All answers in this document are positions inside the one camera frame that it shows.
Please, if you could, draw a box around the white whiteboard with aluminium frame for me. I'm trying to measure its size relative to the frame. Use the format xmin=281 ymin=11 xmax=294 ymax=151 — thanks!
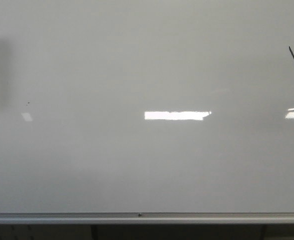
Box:
xmin=0 ymin=0 xmax=294 ymax=224

